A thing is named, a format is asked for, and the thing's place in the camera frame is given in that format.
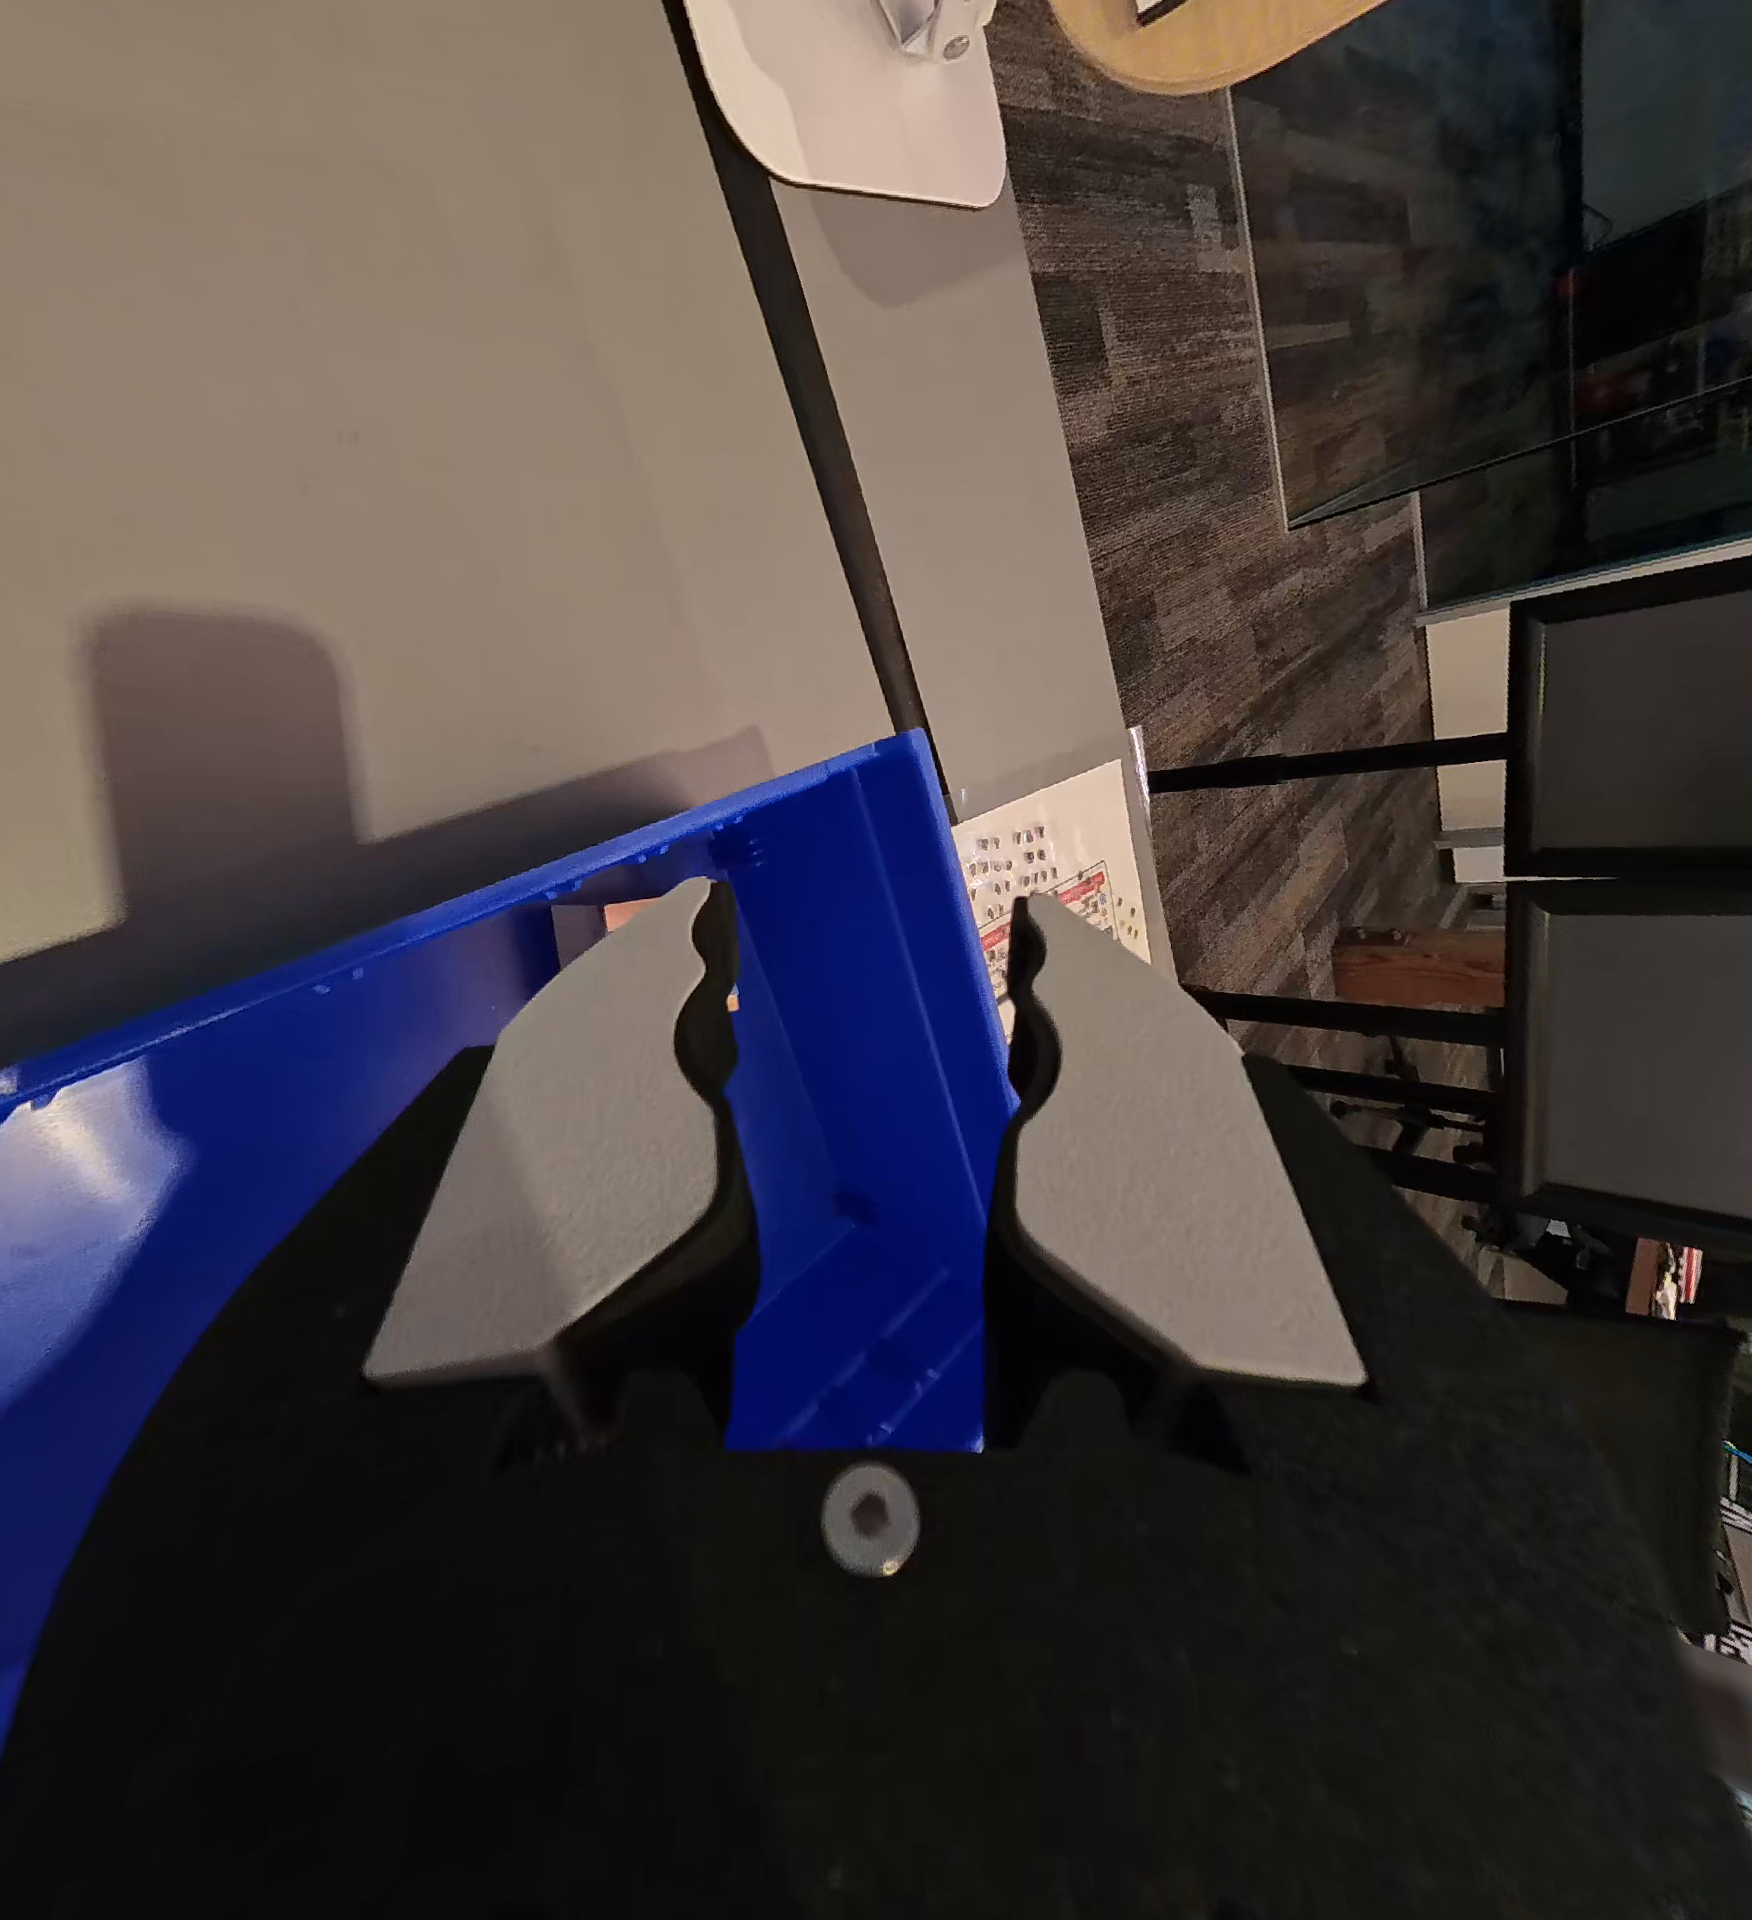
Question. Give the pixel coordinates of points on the round wooden tabletop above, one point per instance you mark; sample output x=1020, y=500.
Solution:
x=1192, y=43

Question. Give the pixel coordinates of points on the wooden cube with blue tape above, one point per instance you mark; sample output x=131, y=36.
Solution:
x=608, y=926

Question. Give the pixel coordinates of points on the black framed grey panel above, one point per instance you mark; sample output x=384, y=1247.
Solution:
x=1689, y=1051
x=1689, y=720

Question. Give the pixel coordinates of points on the white monitor stand base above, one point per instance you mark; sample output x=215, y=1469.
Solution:
x=862, y=127

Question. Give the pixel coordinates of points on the blue plastic bin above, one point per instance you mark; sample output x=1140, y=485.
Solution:
x=849, y=958

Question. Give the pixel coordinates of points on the instruction sheet in plastic bag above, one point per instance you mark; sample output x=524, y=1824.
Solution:
x=1069, y=840

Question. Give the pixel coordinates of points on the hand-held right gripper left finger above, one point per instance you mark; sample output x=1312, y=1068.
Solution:
x=577, y=1140

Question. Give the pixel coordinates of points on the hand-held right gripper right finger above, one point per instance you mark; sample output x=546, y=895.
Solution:
x=1176, y=1170

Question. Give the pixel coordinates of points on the dark glass panel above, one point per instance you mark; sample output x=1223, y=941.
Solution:
x=1418, y=268

